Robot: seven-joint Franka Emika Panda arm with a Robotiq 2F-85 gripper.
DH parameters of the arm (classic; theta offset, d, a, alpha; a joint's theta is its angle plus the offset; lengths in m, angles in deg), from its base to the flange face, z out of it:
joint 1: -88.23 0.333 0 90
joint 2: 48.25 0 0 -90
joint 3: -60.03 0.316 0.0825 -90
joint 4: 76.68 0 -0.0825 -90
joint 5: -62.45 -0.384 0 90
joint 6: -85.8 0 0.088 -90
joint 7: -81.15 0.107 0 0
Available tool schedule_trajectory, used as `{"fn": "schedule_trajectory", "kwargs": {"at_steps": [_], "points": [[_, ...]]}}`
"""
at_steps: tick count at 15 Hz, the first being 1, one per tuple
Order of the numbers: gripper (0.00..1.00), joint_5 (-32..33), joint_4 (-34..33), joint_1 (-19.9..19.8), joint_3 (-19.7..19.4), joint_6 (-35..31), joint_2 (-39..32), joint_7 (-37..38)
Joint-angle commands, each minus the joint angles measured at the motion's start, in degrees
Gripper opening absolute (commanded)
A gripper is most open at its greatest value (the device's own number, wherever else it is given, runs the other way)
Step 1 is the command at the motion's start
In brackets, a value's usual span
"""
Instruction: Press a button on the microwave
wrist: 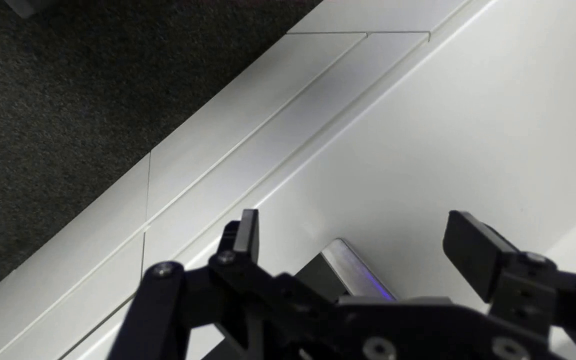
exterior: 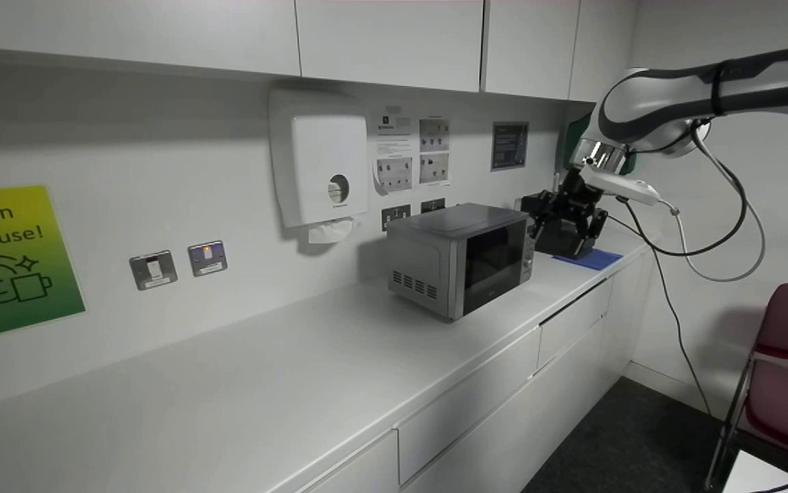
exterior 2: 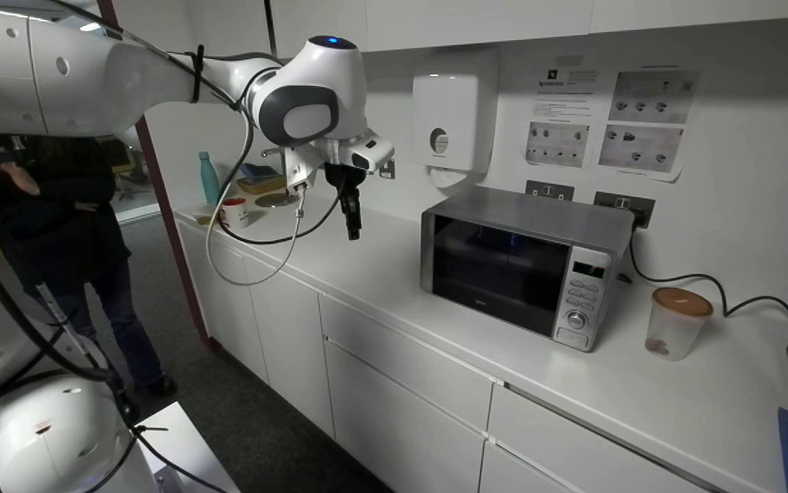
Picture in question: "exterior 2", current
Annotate black robot wrist cable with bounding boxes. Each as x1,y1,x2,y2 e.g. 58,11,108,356
194,48,347,248

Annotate silver microwave oven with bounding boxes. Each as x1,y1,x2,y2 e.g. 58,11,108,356
420,182,640,356

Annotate person in dark clothes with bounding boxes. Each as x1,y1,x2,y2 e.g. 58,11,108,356
0,130,182,407

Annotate instruction sheet with one photo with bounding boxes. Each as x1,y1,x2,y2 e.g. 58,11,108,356
493,62,603,181

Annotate white wall cabinets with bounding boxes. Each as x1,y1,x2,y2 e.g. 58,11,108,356
109,0,788,56

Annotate small red white container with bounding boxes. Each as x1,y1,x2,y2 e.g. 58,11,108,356
217,192,251,232

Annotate instruction sheet with two photos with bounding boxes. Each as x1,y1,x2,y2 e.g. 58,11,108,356
593,62,700,185

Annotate white paper towel dispenser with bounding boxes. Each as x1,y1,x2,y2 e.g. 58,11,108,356
411,72,488,193

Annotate brown wooden door frame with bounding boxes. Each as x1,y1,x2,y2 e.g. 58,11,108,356
97,0,217,350

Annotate black microwave power cable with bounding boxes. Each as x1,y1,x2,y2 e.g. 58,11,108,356
626,230,788,334

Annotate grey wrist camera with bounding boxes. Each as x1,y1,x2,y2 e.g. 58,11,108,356
347,133,398,178

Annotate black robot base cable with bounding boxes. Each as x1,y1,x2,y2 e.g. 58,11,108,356
0,181,228,493

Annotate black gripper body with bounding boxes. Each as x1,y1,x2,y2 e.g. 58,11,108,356
324,158,368,200

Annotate yellow brown dish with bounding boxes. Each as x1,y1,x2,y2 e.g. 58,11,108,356
229,169,296,213

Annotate teal plastic bottle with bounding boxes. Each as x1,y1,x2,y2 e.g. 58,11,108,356
194,147,224,210

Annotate black double wall socket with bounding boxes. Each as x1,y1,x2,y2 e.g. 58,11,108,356
592,189,660,232
522,178,577,204

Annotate white base cabinets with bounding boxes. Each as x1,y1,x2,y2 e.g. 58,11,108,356
172,210,785,493

